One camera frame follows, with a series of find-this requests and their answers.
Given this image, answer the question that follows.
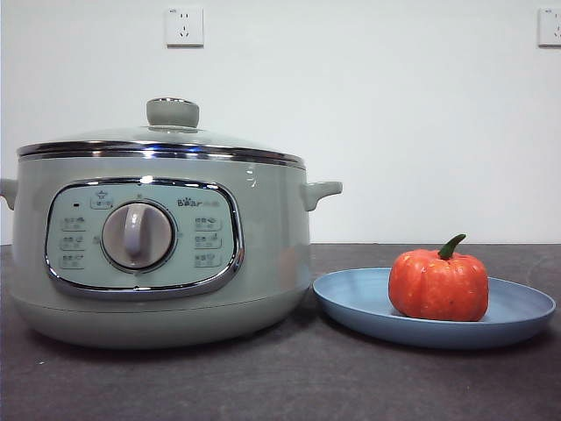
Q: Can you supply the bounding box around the orange pumpkin with green stem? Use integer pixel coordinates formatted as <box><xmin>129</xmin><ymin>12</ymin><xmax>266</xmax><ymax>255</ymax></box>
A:
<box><xmin>387</xmin><ymin>233</ymin><xmax>490</xmax><ymax>323</ymax></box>

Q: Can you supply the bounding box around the glass lid with green knob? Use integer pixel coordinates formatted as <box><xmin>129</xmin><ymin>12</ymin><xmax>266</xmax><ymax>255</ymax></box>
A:
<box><xmin>16</xmin><ymin>96</ymin><xmax>306</xmax><ymax>160</ymax></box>

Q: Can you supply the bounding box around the blue round plate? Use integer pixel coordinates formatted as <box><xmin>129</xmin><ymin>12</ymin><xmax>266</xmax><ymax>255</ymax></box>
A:
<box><xmin>311</xmin><ymin>267</ymin><xmax>557</xmax><ymax>351</ymax></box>

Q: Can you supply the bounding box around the pale green electric steamer pot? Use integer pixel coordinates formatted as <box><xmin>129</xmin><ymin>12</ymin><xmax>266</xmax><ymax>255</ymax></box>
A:
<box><xmin>0</xmin><ymin>148</ymin><xmax>344</xmax><ymax>351</ymax></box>

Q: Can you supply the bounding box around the white wall socket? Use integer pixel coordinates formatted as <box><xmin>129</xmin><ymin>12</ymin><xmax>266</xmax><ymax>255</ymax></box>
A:
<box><xmin>537</xmin><ymin>7</ymin><xmax>561</xmax><ymax>48</ymax></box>
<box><xmin>165</xmin><ymin>5</ymin><xmax>205</xmax><ymax>49</ymax></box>

